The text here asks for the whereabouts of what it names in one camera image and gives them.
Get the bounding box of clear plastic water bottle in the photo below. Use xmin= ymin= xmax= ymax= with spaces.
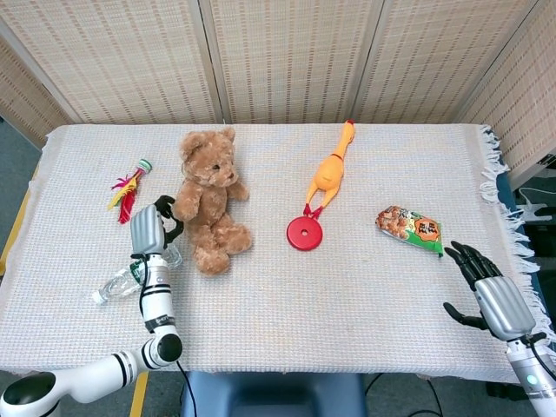
xmin=91 ymin=242 xmax=184 ymax=305

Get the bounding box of brown teddy bear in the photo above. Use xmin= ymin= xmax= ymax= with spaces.
xmin=171 ymin=127 xmax=254 ymax=276

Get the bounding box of white stand frame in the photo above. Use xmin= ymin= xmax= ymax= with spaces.
xmin=514 ymin=156 xmax=556 ymax=225

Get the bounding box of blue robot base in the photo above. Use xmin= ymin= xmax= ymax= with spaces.
xmin=180 ymin=372 xmax=367 ymax=417

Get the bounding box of woven folding screen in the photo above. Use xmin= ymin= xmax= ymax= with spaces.
xmin=0 ymin=0 xmax=556 ymax=183

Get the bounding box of white woven tablecloth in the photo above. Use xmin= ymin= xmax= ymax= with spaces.
xmin=0 ymin=123 xmax=556 ymax=384

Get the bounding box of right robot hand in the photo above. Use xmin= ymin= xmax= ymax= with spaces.
xmin=442 ymin=241 xmax=537 ymax=341

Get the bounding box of red round disc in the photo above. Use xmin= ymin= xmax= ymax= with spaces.
xmin=286 ymin=215 xmax=323 ymax=252

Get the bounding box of yellow rubber chicken toy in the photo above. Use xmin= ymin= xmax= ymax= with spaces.
xmin=302 ymin=120 xmax=356 ymax=218

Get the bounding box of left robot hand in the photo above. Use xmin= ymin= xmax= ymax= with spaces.
xmin=129 ymin=195 xmax=185 ymax=256

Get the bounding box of green snack bag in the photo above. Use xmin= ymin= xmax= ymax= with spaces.
xmin=374 ymin=205 xmax=446 ymax=260

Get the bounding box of feather shuttlecock toy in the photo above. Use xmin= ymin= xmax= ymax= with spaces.
xmin=107 ymin=159 xmax=154 ymax=225

